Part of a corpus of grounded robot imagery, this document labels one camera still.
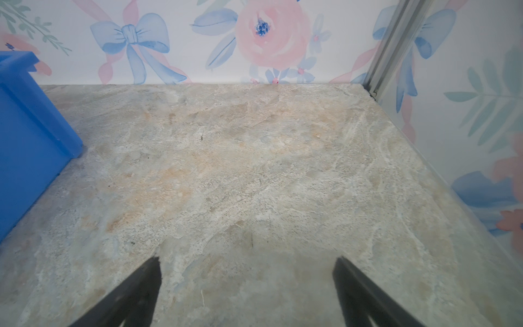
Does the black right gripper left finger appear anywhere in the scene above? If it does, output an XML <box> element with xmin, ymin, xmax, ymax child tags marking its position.
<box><xmin>72</xmin><ymin>257</ymin><xmax>162</xmax><ymax>326</ymax></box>

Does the blue plastic bin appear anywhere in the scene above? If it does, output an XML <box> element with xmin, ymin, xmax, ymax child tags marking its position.
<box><xmin>1</xmin><ymin>51</ymin><xmax>83</xmax><ymax>238</ymax></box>

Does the right corner aluminium post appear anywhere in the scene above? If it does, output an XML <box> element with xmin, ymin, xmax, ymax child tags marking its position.
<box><xmin>362</xmin><ymin>0</ymin><xmax>432</xmax><ymax>102</ymax></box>

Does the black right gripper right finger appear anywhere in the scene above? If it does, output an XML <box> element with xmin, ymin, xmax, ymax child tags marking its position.
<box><xmin>332</xmin><ymin>256</ymin><xmax>423</xmax><ymax>327</ymax></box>

